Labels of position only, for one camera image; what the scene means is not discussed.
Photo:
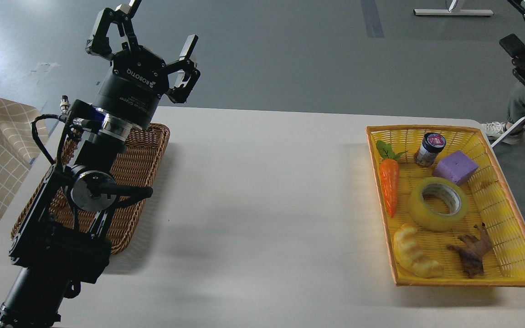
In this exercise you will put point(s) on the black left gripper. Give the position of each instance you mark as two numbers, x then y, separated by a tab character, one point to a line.
132	86

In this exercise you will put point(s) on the yellow tape roll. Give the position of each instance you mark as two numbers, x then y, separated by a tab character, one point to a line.
437	204

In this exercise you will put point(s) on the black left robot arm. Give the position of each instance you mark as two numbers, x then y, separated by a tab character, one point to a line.
102	156

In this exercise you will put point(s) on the person in grey clothes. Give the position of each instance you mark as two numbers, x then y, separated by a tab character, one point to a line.
516	104

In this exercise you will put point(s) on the white stand base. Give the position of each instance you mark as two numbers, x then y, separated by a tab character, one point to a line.
454	8

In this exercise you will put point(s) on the white sneaker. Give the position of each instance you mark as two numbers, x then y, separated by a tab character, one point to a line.
496	129

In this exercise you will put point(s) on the small dark jar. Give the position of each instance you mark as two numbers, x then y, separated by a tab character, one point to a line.
431	145

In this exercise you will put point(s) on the purple foam block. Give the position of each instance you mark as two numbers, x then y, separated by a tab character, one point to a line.
457	168

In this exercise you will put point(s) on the orange toy carrot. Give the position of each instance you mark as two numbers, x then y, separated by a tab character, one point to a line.
389	175

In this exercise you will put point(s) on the yellow plastic basket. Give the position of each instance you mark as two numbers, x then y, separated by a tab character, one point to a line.
490	202

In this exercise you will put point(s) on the brown toy animal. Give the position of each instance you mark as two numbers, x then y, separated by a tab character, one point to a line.
475	248

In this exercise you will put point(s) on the yellow toy croissant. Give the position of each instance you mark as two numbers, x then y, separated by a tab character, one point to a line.
411	256

